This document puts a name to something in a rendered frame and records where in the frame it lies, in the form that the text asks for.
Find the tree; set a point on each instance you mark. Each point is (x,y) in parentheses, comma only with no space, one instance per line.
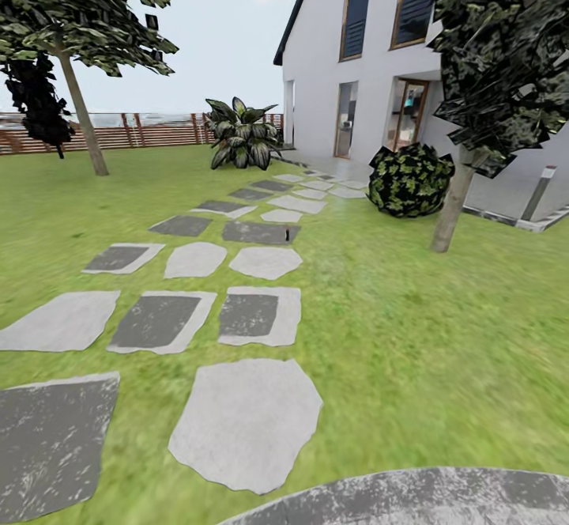
(101,33)
(490,49)
(30,83)

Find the fixed window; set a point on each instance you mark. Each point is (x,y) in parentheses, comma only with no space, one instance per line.
(347,106)

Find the door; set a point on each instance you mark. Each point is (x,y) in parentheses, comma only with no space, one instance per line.
(408,103)

